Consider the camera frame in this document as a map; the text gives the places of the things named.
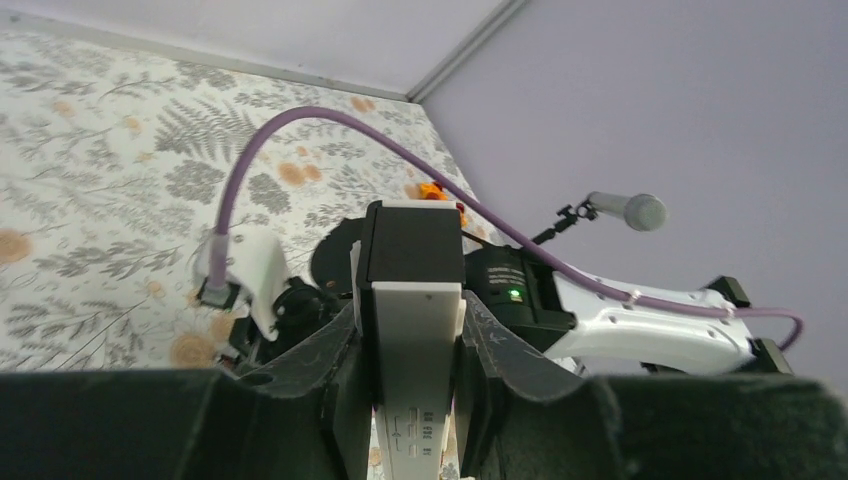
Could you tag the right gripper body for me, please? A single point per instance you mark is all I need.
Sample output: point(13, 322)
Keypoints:
point(300, 311)

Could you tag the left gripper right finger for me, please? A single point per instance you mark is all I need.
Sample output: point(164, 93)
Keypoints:
point(521, 416)

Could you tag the grey microphone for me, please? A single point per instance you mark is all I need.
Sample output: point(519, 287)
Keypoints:
point(642, 212)

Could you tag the white remote control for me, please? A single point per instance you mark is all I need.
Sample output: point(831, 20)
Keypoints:
point(408, 274)

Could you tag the floral table mat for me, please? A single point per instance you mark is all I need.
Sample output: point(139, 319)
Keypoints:
point(113, 164)

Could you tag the orange toy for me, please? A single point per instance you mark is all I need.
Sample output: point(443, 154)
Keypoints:
point(434, 191)

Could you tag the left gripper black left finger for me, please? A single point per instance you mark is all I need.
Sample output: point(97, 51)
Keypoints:
point(305, 415)

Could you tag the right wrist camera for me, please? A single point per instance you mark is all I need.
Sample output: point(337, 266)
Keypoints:
point(256, 271)

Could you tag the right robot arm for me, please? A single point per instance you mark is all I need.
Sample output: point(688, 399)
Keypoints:
point(703, 333)

